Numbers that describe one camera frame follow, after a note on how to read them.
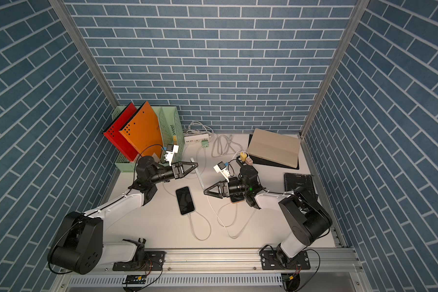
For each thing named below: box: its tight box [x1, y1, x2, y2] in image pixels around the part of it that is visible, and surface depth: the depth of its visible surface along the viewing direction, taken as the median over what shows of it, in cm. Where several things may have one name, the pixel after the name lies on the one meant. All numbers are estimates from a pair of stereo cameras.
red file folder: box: [102, 102, 140, 162], surface depth 86 cm
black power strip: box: [236, 155, 258, 182], surface depth 70 cm
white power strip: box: [183, 133, 210, 145], surface depth 117 cm
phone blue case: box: [175, 186, 196, 216], surface depth 93 cm
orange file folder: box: [118, 100, 164, 157], surface depth 88 cm
